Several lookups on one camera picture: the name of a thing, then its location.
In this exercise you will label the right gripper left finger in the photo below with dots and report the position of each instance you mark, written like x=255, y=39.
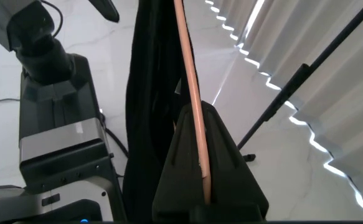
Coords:
x=189, y=186

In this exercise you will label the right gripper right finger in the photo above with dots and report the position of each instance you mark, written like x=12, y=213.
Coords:
x=231, y=186

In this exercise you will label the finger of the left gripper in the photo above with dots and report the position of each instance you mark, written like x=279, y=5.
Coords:
x=106, y=9

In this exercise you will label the black t-shirt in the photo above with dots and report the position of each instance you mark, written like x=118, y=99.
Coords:
x=150, y=93

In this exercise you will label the pink clothes hanger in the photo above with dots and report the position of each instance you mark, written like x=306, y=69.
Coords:
x=193, y=77

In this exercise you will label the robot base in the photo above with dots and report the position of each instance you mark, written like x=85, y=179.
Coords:
x=59, y=140

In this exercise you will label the black clothes rack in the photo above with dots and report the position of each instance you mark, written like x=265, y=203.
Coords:
x=293, y=84

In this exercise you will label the white curtain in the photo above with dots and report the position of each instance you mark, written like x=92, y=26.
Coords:
x=340, y=77

